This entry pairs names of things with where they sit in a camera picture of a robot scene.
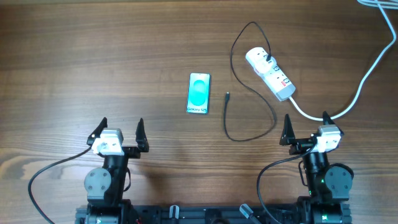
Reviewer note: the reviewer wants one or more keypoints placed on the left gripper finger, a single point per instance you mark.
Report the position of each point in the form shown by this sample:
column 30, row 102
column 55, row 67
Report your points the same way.
column 141, row 138
column 97, row 131

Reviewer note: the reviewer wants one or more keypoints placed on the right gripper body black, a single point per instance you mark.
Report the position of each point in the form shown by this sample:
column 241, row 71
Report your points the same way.
column 301, row 145

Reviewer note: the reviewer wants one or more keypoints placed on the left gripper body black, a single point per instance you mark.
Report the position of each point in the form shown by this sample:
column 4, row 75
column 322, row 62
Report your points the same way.
column 131, row 152

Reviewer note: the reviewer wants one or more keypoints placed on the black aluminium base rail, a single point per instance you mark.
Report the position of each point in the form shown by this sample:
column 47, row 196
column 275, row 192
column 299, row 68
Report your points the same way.
column 284, row 213

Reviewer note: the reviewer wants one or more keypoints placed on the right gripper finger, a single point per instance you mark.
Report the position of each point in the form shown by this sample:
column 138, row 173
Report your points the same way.
column 288, row 135
column 328, row 121

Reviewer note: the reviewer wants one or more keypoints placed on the white power strip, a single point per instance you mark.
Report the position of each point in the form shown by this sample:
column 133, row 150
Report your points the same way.
column 276, row 79

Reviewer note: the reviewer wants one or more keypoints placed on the white charger adapter plug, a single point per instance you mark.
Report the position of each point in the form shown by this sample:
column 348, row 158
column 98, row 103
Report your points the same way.
column 262, row 66

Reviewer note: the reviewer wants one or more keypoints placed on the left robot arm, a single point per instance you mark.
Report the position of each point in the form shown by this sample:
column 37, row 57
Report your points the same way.
column 105, row 185

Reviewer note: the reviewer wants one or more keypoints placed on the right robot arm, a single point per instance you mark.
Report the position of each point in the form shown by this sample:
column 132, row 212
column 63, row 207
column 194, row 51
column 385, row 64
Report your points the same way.
column 328, row 184

